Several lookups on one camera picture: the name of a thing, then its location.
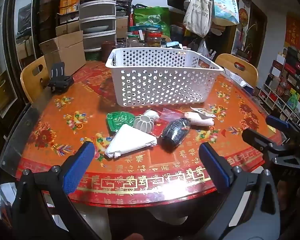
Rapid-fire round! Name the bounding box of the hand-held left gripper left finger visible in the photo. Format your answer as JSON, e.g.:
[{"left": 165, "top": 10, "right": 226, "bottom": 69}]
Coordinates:
[{"left": 11, "top": 142, "right": 102, "bottom": 240}]

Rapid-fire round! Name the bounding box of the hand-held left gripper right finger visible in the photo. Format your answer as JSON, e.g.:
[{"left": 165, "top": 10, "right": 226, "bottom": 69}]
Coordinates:
[{"left": 198, "top": 142, "right": 281, "bottom": 240}]

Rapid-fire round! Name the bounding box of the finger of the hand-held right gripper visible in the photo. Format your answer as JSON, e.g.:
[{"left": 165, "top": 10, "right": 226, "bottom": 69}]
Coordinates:
[
  {"left": 241, "top": 128, "right": 290, "bottom": 159},
  {"left": 266, "top": 115, "right": 300, "bottom": 143}
]

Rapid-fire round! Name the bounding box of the white pink soft roll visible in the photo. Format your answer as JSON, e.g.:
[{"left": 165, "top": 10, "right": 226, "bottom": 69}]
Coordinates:
[{"left": 185, "top": 112, "right": 215, "bottom": 126}]

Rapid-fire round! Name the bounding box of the black oval pouch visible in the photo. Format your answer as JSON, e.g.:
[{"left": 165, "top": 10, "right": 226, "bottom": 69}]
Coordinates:
[{"left": 161, "top": 118, "right": 191, "bottom": 147}]

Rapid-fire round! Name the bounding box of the white triangular packet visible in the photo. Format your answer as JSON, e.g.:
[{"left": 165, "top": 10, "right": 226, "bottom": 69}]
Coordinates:
[{"left": 104, "top": 124, "right": 157, "bottom": 159}]

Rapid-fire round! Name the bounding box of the small printed white packet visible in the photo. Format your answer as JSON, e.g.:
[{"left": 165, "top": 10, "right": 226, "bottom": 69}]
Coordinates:
[{"left": 190, "top": 106, "right": 215, "bottom": 117}]

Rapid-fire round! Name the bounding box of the green packet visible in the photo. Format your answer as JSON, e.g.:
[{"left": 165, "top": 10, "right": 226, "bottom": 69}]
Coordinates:
[{"left": 106, "top": 111, "right": 135, "bottom": 132}]

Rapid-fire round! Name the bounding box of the grey ribbed round squishy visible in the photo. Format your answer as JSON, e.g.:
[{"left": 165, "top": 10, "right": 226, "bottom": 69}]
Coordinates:
[{"left": 133, "top": 114, "right": 155, "bottom": 131}]

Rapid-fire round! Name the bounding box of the clear plastic bag white filling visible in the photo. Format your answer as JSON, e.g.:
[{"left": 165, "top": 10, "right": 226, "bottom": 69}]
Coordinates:
[{"left": 143, "top": 108, "right": 188, "bottom": 125}]

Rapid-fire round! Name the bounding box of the white perforated plastic basket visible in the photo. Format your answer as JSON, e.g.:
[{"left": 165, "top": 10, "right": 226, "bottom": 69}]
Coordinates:
[{"left": 105, "top": 47, "right": 224, "bottom": 107}]

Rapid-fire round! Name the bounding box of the shelf of assorted boxes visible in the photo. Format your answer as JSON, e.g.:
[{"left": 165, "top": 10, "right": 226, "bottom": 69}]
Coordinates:
[{"left": 259, "top": 46, "right": 300, "bottom": 128}]

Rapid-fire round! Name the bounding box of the red floral tablecloth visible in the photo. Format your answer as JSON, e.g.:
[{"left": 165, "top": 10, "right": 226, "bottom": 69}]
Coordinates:
[{"left": 17, "top": 60, "right": 288, "bottom": 208}]

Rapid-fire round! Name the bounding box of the dark framed painting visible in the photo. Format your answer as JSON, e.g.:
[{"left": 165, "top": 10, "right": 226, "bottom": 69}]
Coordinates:
[{"left": 237, "top": 1, "right": 268, "bottom": 67}]

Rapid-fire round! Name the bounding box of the clear hanging plastic bag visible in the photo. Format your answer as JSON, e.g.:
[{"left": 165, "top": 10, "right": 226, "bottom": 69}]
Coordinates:
[{"left": 197, "top": 39, "right": 211, "bottom": 58}]

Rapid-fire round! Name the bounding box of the open cardboard box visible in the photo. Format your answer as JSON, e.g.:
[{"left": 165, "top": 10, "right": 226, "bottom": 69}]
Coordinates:
[{"left": 39, "top": 31, "right": 87, "bottom": 77}]

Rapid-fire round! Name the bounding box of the dark brown mug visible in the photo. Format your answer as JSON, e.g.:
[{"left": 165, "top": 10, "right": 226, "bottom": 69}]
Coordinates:
[{"left": 101, "top": 41, "right": 116, "bottom": 61}]

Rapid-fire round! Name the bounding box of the blue illustrated paper bag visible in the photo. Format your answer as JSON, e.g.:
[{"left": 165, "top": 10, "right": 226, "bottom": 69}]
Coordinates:
[{"left": 211, "top": 0, "right": 240, "bottom": 27}]

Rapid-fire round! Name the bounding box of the dark glass-door cabinet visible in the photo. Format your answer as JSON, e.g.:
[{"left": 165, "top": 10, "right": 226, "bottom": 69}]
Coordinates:
[{"left": 0, "top": 0, "right": 42, "bottom": 120}]

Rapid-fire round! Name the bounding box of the glass jar green lid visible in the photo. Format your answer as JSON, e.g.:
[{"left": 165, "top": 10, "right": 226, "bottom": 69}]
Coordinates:
[{"left": 126, "top": 32, "right": 140, "bottom": 47}]

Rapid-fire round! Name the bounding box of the white canvas tote bag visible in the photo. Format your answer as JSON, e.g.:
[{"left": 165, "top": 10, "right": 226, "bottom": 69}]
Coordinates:
[{"left": 183, "top": 0, "right": 213, "bottom": 37}]

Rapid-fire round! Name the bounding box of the small cardboard box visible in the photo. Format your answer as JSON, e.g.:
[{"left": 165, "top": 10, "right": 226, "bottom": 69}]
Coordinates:
[{"left": 55, "top": 21, "right": 80, "bottom": 37}]

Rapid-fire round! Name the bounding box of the large pickle jar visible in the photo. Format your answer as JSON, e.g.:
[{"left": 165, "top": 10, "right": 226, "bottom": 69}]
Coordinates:
[{"left": 145, "top": 27, "right": 163, "bottom": 47}]

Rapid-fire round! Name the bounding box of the cardboard box red print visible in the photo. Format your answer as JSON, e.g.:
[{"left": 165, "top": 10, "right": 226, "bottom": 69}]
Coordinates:
[{"left": 116, "top": 17, "right": 129, "bottom": 39}]

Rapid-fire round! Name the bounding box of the white tiered food cover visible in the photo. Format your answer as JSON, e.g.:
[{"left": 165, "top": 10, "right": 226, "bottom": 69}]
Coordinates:
[{"left": 79, "top": 0, "right": 117, "bottom": 53}]

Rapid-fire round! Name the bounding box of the green shopping bag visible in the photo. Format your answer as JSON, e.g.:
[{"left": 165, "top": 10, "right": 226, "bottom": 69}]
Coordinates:
[{"left": 133, "top": 7, "right": 171, "bottom": 38}]

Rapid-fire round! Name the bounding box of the yellow box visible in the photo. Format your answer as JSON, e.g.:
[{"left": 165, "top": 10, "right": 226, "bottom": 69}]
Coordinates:
[{"left": 59, "top": 0, "right": 80, "bottom": 15}]

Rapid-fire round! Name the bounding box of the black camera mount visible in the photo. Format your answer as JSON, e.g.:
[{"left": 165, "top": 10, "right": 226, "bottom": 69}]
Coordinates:
[{"left": 47, "top": 62, "right": 74, "bottom": 94}]

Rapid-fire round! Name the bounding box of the red wall hanging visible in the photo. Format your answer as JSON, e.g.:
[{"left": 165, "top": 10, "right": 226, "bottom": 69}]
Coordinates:
[{"left": 284, "top": 14, "right": 300, "bottom": 51}]

